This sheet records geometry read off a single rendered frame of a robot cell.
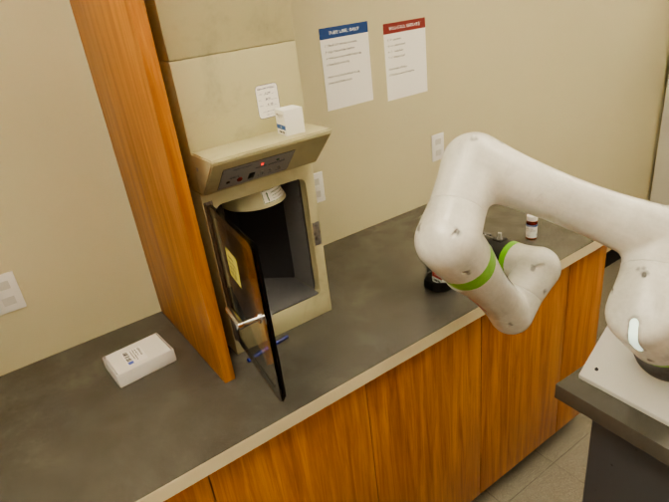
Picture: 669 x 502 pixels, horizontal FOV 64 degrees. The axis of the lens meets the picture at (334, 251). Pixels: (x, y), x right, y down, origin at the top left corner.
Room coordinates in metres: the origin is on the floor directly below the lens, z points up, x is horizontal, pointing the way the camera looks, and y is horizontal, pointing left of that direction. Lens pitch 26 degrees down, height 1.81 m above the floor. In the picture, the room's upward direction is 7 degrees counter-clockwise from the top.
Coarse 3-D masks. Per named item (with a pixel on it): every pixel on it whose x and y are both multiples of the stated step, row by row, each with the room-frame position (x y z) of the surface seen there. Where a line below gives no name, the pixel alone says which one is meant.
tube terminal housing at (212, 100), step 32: (160, 64) 1.28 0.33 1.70; (192, 64) 1.26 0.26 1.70; (224, 64) 1.30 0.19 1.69; (256, 64) 1.34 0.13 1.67; (288, 64) 1.39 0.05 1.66; (192, 96) 1.25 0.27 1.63; (224, 96) 1.29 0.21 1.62; (288, 96) 1.38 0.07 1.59; (192, 128) 1.24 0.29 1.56; (224, 128) 1.28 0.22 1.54; (256, 128) 1.33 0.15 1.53; (192, 160) 1.23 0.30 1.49; (192, 192) 1.28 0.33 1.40; (224, 192) 1.26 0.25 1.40; (320, 224) 1.40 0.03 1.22; (320, 256) 1.40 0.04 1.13; (320, 288) 1.39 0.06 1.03; (224, 320) 1.27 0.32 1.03; (288, 320) 1.32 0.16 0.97
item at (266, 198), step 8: (256, 192) 1.35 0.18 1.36; (264, 192) 1.35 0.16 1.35; (272, 192) 1.36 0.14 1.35; (280, 192) 1.39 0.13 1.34; (232, 200) 1.35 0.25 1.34; (240, 200) 1.34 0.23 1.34; (248, 200) 1.34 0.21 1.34; (256, 200) 1.34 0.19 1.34; (264, 200) 1.34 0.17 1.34; (272, 200) 1.35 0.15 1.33; (280, 200) 1.37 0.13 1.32; (232, 208) 1.34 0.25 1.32; (240, 208) 1.33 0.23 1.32; (248, 208) 1.33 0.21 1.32; (256, 208) 1.33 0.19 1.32; (264, 208) 1.33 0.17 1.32
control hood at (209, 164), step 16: (320, 128) 1.31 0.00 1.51; (224, 144) 1.27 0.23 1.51; (240, 144) 1.25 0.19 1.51; (256, 144) 1.23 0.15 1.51; (272, 144) 1.22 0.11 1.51; (288, 144) 1.24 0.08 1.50; (304, 144) 1.28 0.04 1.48; (320, 144) 1.32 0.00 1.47; (208, 160) 1.15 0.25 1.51; (224, 160) 1.15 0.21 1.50; (240, 160) 1.18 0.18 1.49; (304, 160) 1.34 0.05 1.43; (208, 176) 1.17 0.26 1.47; (208, 192) 1.21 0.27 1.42
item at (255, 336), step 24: (216, 216) 1.15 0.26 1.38; (216, 240) 1.20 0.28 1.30; (240, 240) 1.00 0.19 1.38; (240, 264) 1.04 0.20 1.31; (240, 288) 1.08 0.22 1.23; (240, 312) 1.13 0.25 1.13; (264, 312) 0.95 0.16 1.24; (240, 336) 1.18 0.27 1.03; (264, 336) 0.97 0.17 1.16; (264, 360) 1.01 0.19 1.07
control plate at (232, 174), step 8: (288, 152) 1.27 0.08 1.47; (256, 160) 1.22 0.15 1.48; (264, 160) 1.23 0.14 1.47; (272, 160) 1.25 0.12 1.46; (280, 160) 1.27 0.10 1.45; (288, 160) 1.29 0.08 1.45; (232, 168) 1.19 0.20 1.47; (240, 168) 1.20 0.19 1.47; (248, 168) 1.22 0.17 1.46; (256, 168) 1.24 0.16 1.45; (264, 168) 1.26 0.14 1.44; (272, 168) 1.28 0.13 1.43; (280, 168) 1.30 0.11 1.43; (224, 176) 1.19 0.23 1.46; (232, 176) 1.21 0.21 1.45; (240, 176) 1.23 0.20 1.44; (256, 176) 1.27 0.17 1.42; (224, 184) 1.22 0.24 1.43; (232, 184) 1.24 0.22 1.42
